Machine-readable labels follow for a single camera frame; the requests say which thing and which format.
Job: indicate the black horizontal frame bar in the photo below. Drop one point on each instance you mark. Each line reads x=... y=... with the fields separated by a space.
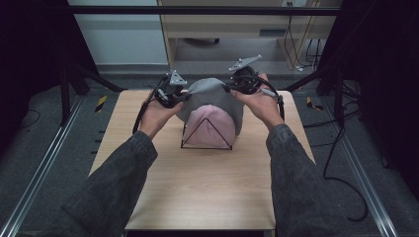
x=197 y=10

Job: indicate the aluminium floor rail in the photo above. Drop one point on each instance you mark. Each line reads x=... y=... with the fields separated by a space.
x=42 y=164
x=362 y=177

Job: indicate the dark object under desk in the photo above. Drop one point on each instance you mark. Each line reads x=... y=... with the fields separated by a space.
x=201 y=41

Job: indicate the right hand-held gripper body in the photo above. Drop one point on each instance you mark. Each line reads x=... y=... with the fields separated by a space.
x=245 y=82

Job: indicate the black curtain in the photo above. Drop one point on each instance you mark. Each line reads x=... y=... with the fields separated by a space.
x=385 y=82
x=33 y=65

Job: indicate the grey beanie hat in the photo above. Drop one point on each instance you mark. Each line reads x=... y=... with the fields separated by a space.
x=214 y=94

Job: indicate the person's left hand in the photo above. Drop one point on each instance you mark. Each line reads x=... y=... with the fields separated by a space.
x=158 y=117

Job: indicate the pink beanie hat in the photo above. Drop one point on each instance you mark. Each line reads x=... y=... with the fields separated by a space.
x=210 y=126

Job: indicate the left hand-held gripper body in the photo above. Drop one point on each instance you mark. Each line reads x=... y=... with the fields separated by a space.
x=168 y=92

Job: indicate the yellow black hazard tape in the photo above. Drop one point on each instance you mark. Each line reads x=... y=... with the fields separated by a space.
x=313 y=104

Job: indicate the black metal stand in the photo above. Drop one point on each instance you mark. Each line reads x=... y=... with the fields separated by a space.
x=338 y=98
x=65 y=98

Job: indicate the person's right hand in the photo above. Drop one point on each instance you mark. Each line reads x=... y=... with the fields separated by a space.
x=262 y=107

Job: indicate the white cabinet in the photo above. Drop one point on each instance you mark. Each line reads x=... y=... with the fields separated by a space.
x=122 y=39

